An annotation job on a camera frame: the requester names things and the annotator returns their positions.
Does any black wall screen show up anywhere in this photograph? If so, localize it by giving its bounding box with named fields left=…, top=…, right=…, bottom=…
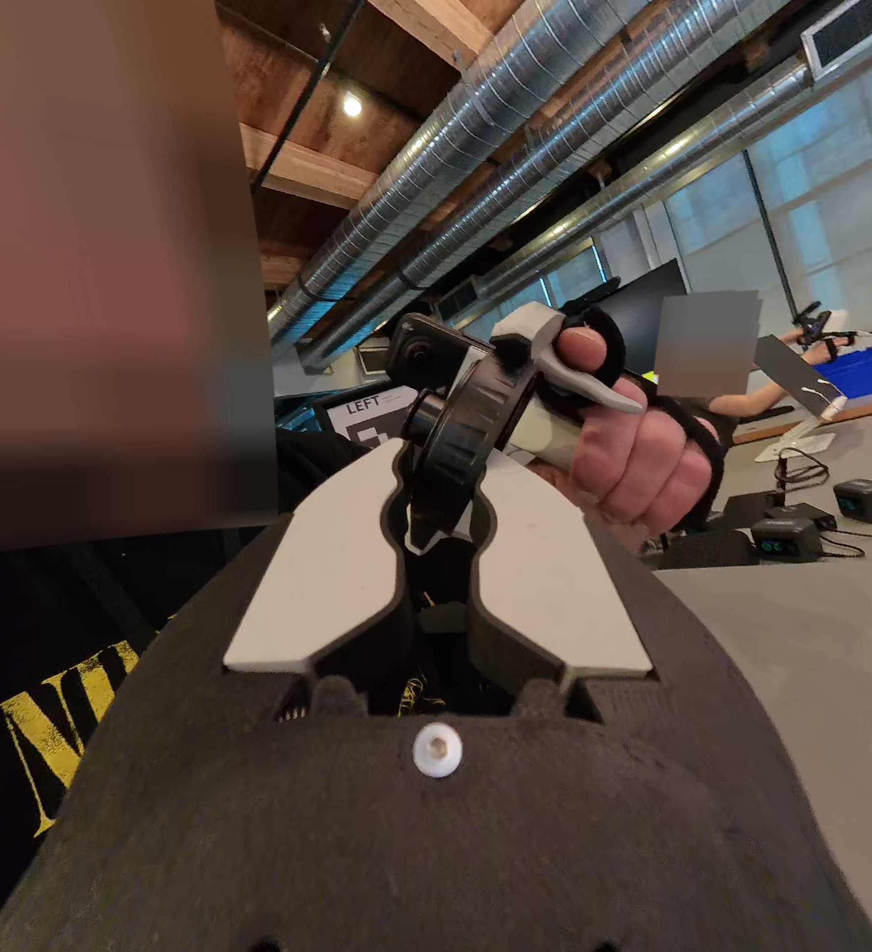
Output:
left=593, top=258, right=693, bottom=382

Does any black bottle lid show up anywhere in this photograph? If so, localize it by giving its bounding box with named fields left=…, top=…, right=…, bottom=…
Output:
left=401, top=353, right=538, bottom=554

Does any person's left hand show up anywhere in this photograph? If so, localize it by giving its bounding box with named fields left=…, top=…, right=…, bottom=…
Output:
left=533, top=320, right=723, bottom=539

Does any silver ventilation duct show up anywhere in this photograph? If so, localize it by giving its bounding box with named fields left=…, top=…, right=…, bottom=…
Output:
left=451, top=27, right=872, bottom=325
left=265, top=0, right=660, bottom=346
left=300, top=0, right=797, bottom=365

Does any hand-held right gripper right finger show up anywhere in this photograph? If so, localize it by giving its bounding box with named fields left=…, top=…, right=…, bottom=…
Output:
left=466, top=447, right=656, bottom=721

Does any wooden top desk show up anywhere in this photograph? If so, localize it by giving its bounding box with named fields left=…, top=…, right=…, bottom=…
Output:
left=731, top=387, right=872, bottom=447

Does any black yellow printed shirt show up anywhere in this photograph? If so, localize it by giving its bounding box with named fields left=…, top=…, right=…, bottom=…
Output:
left=0, top=429, right=340, bottom=901

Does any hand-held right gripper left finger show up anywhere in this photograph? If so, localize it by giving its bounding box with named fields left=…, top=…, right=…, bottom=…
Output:
left=224, top=439, right=415, bottom=715

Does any wooden ceiling beam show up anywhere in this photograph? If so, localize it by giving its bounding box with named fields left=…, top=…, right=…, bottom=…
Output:
left=240, top=122, right=380, bottom=211

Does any small blue plastic bin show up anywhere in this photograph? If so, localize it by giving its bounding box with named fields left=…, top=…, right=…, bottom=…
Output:
left=819, top=349, right=872, bottom=398

